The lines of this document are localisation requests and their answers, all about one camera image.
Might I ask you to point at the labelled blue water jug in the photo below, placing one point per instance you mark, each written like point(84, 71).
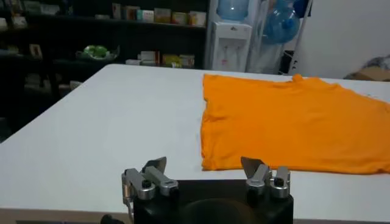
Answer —
point(233, 9)

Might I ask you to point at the white upright medicine box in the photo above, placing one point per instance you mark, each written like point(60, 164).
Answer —
point(116, 10)

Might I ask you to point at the flat white box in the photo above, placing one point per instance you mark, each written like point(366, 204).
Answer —
point(133, 61)

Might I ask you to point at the grey clothes pile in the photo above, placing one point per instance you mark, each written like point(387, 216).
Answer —
point(379, 62)

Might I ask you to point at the white teal medicine box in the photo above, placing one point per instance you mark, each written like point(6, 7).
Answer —
point(145, 15)

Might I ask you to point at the white red medicine box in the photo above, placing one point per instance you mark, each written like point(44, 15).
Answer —
point(148, 58)

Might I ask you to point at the white green medicine box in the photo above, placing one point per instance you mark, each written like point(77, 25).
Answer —
point(187, 60)

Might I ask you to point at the orange blue medicine box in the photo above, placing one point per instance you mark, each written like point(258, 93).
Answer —
point(131, 12)

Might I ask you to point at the large brown cardboard box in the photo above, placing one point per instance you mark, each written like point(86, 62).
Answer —
point(370, 74)

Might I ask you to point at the white water dispenser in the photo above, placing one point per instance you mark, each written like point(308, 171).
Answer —
point(231, 45)

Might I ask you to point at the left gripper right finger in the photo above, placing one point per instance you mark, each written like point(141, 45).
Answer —
point(259, 179)

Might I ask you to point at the white yellow medicine box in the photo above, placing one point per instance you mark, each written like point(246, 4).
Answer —
point(197, 18)

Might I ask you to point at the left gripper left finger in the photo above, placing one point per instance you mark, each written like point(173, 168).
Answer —
point(152, 179)

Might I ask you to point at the yellow green medicine box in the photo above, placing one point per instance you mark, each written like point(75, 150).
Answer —
point(170, 58)

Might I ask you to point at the bowl with green packets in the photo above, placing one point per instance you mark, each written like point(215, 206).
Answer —
point(96, 51)

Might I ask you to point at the orange t-shirt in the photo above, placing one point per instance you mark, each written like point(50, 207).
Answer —
point(289, 121)

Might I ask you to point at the black shelving unit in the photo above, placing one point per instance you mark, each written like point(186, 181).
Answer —
point(137, 36)

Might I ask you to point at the yellow tan medicine box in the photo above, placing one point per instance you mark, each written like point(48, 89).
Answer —
point(162, 15)

